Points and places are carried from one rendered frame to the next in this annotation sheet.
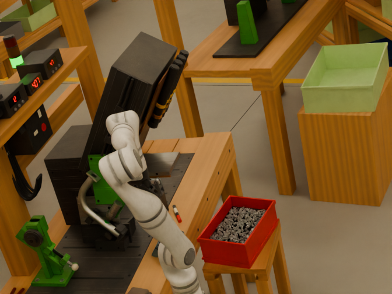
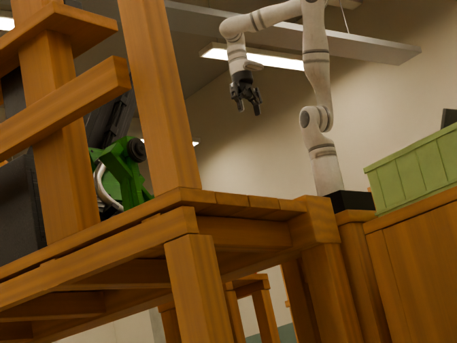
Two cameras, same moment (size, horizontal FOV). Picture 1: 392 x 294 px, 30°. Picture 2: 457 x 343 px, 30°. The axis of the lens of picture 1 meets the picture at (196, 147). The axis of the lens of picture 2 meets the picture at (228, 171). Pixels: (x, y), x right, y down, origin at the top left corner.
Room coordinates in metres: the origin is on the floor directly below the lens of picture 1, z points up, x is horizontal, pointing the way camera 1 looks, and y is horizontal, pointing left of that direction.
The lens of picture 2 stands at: (1.47, 2.92, 0.31)
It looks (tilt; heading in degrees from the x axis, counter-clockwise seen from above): 16 degrees up; 286
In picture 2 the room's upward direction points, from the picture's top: 12 degrees counter-clockwise
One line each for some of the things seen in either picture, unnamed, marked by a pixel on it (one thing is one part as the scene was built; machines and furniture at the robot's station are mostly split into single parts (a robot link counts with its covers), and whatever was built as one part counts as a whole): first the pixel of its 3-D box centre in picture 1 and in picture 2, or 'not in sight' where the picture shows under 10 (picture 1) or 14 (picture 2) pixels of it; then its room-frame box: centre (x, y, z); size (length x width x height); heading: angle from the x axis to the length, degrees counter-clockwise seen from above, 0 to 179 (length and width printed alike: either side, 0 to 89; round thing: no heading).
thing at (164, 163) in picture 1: (132, 166); not in sight; (2.75, 0.28, 1.11); 0.39 x 0.16 x 0.03; 69
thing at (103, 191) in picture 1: (108, 175); (103, 177); (2.62, 0.37, 1.17); 0.13 x 0.12 x 0.20; 159
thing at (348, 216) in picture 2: not in sight; (340, 231); (1.92, 0.13, 0.83); 0.32 x 0.32 x 0.04; 64
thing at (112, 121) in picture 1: (119, 128); (239, 26); (2.07, 0.22, 1.61); 0.14 x 0.09 x 0.07; 0
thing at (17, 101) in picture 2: (26, 128); (34, 92); (2.68, 0.64, 1.43); 0.17 x 0.12 x 0.15; 159
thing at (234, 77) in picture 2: (138, 179); (243, 85); (2.11, 0.21, 1.40); 0.08 x 0.08 x 0.09
